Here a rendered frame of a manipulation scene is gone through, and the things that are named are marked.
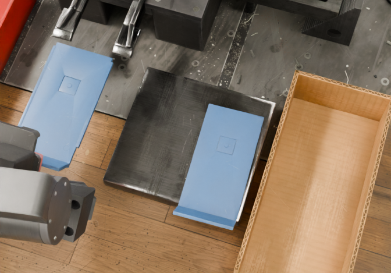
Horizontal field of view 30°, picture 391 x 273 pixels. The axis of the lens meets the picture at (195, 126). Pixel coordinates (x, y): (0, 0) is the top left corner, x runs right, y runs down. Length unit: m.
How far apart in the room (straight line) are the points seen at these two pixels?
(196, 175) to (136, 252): 0.11
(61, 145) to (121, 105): 0.14
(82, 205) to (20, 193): 0.08
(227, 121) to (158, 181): 0.11
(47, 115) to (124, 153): 0.11
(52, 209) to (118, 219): 0.29
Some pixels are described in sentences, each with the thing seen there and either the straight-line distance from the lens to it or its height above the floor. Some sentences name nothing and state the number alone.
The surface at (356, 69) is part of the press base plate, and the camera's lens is 0.97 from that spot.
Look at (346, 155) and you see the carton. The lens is 0.91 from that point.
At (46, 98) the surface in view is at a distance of 0.85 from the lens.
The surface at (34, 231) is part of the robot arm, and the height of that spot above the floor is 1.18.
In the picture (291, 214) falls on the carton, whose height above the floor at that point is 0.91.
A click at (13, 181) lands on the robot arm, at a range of 0.59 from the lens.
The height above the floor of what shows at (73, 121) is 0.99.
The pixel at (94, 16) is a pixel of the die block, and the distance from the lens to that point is 0.98.
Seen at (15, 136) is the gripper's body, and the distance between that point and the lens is 0.71.
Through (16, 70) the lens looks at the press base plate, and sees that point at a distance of 0.98.
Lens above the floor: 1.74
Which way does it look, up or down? 67 degrees down
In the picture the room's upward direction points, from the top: 4 degrees counter-clockwise
